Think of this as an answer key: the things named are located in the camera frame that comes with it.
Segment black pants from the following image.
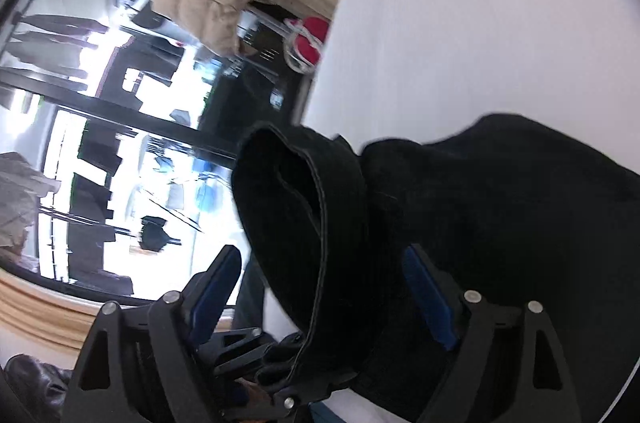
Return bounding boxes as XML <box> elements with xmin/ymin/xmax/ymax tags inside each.
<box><xmin>231</xmin><ymin>114</ymin><xmax>639</xmax><ymax>422</ymax></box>

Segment white bed sheet mattress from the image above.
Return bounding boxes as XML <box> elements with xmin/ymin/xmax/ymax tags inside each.
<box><xmin>259</xmin><ymin>0</ymin><xmax>640</xmax><ymax>423</ymax></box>

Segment red bag white handles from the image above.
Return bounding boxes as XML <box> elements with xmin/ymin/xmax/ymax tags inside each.
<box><xmin>283</xmin><ymin>16</ymin><xmax>331</xmax><ymax>74</ymax></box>

